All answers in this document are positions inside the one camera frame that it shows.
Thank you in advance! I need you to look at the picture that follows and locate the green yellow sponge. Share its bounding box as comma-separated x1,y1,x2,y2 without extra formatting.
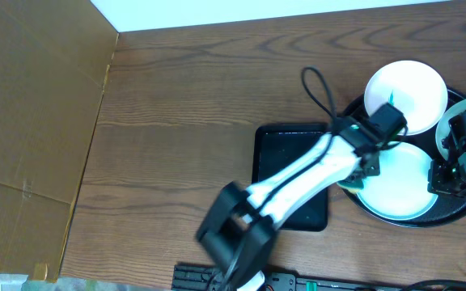
337,180,364,195

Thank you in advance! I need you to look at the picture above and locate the pale green plate front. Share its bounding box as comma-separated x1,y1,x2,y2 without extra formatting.
356,143,438,221

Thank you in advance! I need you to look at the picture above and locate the pale green plate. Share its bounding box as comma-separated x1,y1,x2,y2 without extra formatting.
356,143,438,221
435,99,466,160

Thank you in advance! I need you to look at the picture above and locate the white plate green stain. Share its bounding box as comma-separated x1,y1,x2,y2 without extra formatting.
364,60,448,136

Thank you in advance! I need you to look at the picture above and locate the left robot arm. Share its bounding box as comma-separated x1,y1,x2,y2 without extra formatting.
196,117,388,290

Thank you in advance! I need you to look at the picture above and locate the round black tray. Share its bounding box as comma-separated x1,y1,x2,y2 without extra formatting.
342,87,466,228

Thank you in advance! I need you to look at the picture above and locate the black rectangular tray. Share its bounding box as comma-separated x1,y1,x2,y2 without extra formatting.
252,123,328,232

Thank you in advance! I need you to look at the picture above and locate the cardboard panel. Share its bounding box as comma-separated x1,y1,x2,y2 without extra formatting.
0,0,118,281

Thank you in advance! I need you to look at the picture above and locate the black camera cable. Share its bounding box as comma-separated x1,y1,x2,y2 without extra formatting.
216,66,410,291

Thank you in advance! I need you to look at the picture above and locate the black cable bottom right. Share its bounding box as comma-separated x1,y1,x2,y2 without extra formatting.
398,279,466,291

